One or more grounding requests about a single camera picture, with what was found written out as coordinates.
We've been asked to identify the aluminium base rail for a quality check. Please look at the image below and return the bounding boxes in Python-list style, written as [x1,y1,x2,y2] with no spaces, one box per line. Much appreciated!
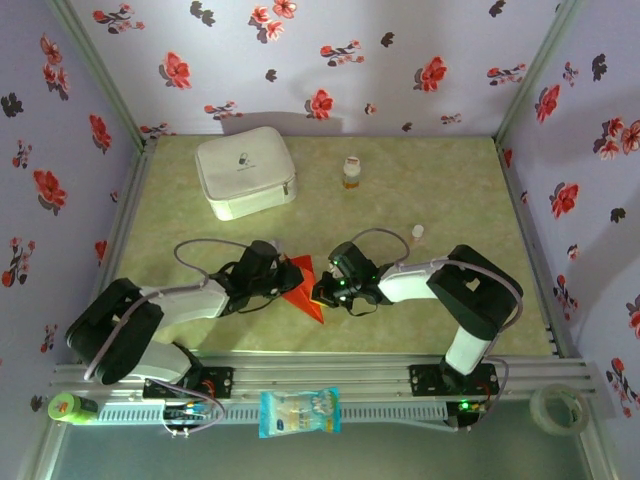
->
[48,352,617,419]

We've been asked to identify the clear tape roll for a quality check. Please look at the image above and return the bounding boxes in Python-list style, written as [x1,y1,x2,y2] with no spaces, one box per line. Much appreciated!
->
[529,383,590,437]

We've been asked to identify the aluminium frame post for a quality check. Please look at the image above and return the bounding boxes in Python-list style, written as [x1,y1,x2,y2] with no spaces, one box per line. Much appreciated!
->
[492,0,586,146]
[47,0,157,151]
[19,424,67,480]
[578,429,624,480]

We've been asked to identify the aluminium side rail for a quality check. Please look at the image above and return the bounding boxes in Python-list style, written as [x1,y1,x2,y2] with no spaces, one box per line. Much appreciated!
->
[494,139,576,360]
[74,138,159,364]

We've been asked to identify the small controller circuit board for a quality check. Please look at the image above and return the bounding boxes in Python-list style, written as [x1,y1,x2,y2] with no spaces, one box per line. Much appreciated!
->
[446,398,489,432]
[162,402,212,439]

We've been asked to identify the green tape roll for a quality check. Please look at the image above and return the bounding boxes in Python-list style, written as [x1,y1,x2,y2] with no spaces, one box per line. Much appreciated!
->
[47,392,100,427]

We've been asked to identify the amber liquid bottle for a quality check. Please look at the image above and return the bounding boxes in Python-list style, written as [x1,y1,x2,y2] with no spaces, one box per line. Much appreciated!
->
[341,155,362,191]

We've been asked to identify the blue wet wipes packet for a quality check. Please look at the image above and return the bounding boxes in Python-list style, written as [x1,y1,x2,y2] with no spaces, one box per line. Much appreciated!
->
[258,387,343,440]

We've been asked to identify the white slotted cable duct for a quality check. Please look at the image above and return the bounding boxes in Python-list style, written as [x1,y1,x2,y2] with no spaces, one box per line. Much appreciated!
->
[97,401,449,426]

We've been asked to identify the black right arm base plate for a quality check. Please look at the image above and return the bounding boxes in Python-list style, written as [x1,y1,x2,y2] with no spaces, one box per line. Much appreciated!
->
[408,363,501,399]

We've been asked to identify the white zip pouch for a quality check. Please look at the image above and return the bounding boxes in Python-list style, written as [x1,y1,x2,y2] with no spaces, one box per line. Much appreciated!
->
[194,125,298,222]

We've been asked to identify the lavender left arm cable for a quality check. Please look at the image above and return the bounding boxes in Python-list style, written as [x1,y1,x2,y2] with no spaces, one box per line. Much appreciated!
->
[82,238,251,437]

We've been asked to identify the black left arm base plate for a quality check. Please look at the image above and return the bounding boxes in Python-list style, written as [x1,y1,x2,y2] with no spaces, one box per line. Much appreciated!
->
[142,365,235,401]

